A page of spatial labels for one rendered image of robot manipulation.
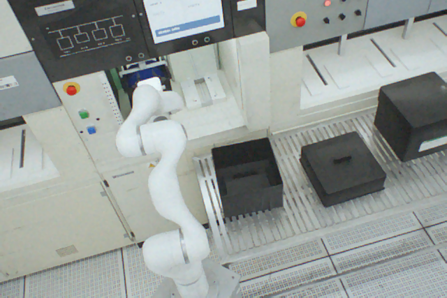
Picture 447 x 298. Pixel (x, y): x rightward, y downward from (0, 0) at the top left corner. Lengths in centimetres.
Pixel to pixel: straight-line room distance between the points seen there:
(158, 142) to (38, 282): 183
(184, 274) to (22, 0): 108
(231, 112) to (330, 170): 59
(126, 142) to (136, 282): 153
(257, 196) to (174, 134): 65
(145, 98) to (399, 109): 117
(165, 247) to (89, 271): 148
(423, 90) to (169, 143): 128
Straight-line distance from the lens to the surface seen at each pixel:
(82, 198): 241
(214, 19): 177
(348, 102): 238
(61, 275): 302
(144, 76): 224
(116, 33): 173
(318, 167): 205
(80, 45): 176
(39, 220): 255
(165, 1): 168
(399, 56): 261
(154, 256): 152
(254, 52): 185
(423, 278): 283
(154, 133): 140
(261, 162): 217
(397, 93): 220
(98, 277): 292
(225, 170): 216
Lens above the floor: 250
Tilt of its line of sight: 48 degrees down
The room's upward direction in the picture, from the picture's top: 9 degrees counter-clockwise
